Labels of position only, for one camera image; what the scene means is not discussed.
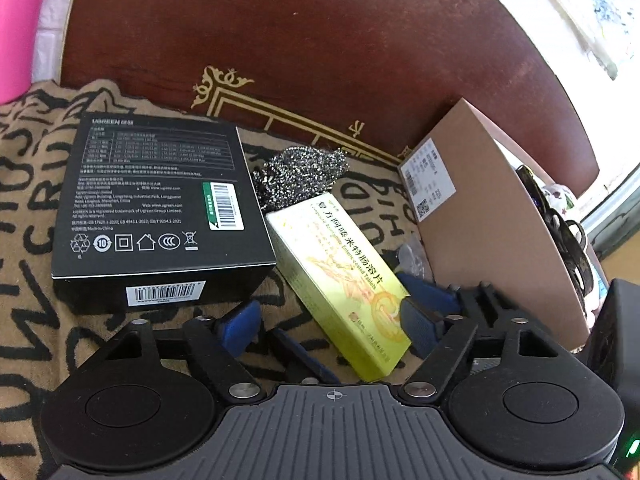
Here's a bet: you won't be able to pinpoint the brown cardboard box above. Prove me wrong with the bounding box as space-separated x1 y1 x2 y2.
397 97 608 353

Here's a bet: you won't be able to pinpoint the yellow-green medicine box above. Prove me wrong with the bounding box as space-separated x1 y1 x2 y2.
264 192 413 381

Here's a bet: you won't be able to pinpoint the clear plastic bag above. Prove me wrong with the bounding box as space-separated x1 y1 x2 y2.
395 240 433 281

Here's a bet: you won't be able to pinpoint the beige letter-print cloth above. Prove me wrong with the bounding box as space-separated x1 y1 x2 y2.
0 79 436 480

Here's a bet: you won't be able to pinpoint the pink thermos bottle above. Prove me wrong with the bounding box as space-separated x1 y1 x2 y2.
0 0 68 103

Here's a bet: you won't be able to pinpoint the floral plastic bag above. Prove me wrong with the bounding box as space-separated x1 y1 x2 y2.
525 0 640 81

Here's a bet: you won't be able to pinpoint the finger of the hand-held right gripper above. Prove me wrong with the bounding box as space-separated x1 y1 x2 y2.
270 327 343 386
397 271 498 318

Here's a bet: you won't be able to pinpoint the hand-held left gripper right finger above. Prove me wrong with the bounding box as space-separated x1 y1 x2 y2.
397 299 558 406

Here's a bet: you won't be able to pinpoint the black product box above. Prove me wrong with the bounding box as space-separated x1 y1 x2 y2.
51 114 278 313

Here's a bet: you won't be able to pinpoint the brown wooden headboard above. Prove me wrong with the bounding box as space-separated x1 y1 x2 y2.
55 0 601 201

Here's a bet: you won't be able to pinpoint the steel wool scourer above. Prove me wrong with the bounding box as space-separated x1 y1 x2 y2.
251 146 350 213

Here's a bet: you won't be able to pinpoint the printed cloth face mask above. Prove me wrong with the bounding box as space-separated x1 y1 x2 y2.
542 184 583 221

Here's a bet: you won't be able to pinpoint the black scissors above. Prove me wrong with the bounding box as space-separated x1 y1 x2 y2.
515 164 598 306

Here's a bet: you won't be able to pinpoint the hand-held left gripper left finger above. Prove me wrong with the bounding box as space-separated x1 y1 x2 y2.
102 300 268 405

